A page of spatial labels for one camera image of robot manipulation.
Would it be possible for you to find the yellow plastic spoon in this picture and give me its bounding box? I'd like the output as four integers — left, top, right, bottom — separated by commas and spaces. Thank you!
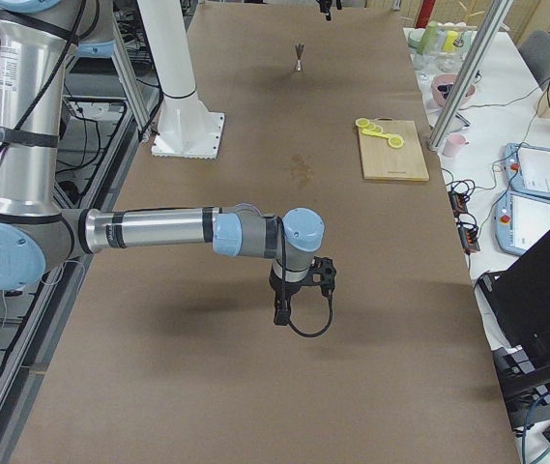
361, 131, 404, 145

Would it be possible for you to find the clear wine glass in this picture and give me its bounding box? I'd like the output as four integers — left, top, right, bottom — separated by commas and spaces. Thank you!
413, 51, 437, 81

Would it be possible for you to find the blue teach pendant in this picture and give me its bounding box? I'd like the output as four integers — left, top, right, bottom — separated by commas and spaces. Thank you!
504, 143, 550, 200
491, 190, 550, 256

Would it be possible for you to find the wooden cutting board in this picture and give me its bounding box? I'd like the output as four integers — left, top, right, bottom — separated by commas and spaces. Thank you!
356, 119, 429, 182

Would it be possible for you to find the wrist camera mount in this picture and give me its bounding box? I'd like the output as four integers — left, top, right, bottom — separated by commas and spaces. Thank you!
311, 256, 336, 298

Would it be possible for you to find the grey office chair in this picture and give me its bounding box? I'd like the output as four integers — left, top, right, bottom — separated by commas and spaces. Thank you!
518, 30, 550, 90

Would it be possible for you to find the green tumbler bottle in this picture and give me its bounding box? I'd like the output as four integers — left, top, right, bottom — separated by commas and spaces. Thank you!
417, 21, 439, 55

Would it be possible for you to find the pink bowl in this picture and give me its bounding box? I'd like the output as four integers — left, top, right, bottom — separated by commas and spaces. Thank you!
431, 73, 476, 108

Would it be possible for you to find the aluminium frame post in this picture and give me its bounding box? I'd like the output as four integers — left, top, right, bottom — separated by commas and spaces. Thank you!
427, 0, 513, 152

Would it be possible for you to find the pink plastic cup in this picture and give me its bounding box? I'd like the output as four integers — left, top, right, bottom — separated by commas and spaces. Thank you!
442, 133, 468, 158

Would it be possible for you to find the far blue teach pendant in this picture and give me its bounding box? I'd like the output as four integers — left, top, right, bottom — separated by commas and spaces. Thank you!
504, 143, 550, 200

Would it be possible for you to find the yellow capped bottle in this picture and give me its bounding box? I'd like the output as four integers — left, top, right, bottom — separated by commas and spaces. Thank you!
442, 30, 459, 53

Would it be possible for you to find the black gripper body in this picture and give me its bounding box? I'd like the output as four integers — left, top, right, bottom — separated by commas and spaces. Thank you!
318, 0, 333, 13
269, 270, 313, 309

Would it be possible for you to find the near blue teach pendant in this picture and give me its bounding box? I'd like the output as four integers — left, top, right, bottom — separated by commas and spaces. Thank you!
491, 190, 550, 256

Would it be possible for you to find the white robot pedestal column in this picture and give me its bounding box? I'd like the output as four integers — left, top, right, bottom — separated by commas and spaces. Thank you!
138, 0, 225, 160

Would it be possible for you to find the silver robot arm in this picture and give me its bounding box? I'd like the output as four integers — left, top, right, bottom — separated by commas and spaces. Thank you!
0, 1, 335, 326

